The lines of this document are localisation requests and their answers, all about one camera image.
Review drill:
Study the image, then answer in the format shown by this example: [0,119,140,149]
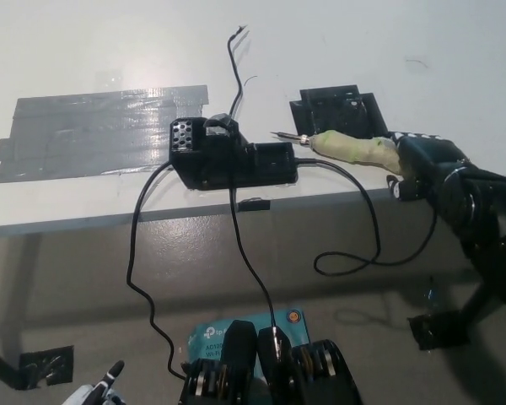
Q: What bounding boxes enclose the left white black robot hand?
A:
[62,359,127,405]

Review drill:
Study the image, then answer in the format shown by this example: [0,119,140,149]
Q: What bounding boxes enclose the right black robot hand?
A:
[385,131,473,204]

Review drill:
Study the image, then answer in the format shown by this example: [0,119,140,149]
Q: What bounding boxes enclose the tape-wrapped soldering iron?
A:
[270,130,404,176]

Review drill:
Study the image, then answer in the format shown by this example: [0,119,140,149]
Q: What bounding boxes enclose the black soldering iron cable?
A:
[297,158,439,278]

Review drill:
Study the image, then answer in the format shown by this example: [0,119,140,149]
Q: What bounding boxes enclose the black robot torso blocks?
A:
[177,320,362,405]

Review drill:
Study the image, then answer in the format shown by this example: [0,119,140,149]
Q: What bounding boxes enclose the black soldering station base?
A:
[168,112,299,193]

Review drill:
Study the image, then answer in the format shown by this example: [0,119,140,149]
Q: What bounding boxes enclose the black floor tape patch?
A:
[19,345,75,390]
[407,310,473,351]

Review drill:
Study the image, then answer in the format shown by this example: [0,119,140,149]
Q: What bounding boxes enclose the teal tp-link box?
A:
[187,309,312,372]

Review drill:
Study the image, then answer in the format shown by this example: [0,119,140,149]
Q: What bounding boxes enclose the black tape patch on table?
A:
[289,84,390,140]

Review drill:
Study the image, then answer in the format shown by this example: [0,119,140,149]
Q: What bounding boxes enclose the small black tape strip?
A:
[238,197,272,213]

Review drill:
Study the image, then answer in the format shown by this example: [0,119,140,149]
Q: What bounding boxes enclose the long black power cable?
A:
[126,162,191,379]

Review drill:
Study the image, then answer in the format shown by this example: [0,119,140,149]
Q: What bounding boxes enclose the black cable with frayed end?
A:
[227,24,279,334]

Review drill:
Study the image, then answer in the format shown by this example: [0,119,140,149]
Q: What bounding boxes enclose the grey duct tape patch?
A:
[0,85,210,185]

